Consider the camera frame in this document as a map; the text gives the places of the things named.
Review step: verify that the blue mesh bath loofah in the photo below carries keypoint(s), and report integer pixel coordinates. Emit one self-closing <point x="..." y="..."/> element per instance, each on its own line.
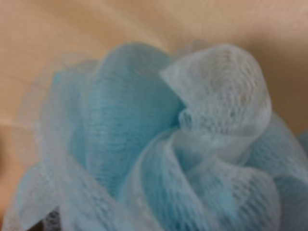
<point x="143" y="141"/>

